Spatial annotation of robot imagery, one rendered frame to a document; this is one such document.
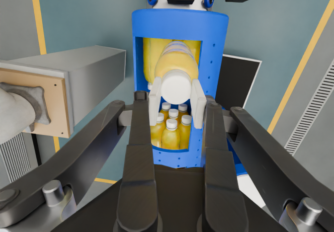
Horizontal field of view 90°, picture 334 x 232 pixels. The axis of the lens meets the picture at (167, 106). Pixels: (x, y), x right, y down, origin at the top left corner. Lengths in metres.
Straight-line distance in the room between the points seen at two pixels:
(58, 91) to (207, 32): 0.64
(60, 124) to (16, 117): 0.19
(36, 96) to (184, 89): 0.74
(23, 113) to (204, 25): 0.70
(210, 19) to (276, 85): 1.62
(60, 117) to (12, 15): 1.50
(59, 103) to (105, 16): 1.11
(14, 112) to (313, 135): 2.57
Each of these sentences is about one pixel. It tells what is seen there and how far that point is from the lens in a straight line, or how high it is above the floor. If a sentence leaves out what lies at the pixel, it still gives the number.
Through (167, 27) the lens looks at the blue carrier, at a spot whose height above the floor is 1.23.
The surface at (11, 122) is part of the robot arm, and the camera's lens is 0.79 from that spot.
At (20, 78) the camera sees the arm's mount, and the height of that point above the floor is 1.03.
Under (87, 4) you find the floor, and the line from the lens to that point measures 1.85.
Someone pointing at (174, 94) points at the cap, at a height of 1.47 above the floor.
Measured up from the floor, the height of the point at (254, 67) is 0.15.
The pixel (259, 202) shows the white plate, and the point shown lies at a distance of 1.15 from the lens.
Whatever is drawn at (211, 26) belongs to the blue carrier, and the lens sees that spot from 0.46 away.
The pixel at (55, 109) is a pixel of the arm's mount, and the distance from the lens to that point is 0.89.
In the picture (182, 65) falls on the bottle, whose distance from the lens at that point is 0.23.
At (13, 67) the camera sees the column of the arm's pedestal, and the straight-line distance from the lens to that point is 0.95.
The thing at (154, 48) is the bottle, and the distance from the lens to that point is 0.54.
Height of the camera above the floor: 1.66
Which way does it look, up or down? 66 degrees down
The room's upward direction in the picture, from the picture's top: 173 degrees counter-clockwise
